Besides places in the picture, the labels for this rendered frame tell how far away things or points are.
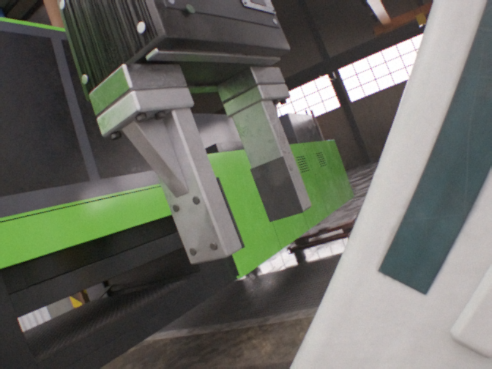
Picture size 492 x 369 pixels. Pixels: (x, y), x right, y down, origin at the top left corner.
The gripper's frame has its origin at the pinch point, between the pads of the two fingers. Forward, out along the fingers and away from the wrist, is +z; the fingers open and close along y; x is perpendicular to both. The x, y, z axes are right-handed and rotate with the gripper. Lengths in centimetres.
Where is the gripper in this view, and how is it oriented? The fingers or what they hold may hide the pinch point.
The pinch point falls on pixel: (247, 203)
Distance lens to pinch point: 44.3
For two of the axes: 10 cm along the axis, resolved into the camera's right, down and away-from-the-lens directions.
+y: 5.7, -2.3, 7.9
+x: -7.4, 2.6, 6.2
